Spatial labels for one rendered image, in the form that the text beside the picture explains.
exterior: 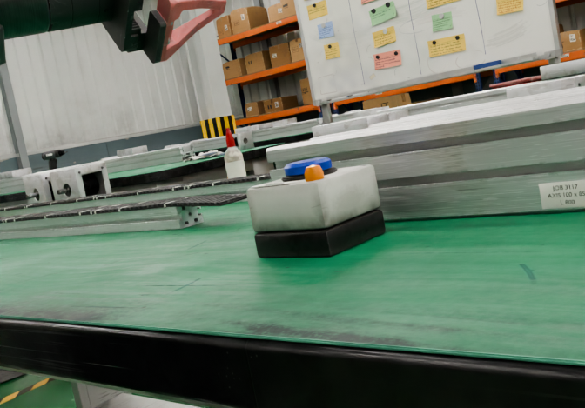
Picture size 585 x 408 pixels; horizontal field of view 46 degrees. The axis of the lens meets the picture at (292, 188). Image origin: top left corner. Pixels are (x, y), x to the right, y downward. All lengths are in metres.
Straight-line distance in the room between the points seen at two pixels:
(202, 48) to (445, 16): 5.40
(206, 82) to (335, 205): 8.49
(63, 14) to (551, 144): 0.40
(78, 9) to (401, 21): 3.37
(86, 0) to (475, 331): 0.42
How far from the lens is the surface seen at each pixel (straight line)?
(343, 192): 0.55
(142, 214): 0.95
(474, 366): 0.31
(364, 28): 4.05
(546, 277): 0.40
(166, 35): 0.62
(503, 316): 0.35
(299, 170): 0.57
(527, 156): 0.57
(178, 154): 3.90
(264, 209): 0.57
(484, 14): 3.70
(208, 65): 8.84
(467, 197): 0.60
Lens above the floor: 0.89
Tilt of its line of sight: 6 degrees down
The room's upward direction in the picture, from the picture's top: 11 degrees counter-clockwise
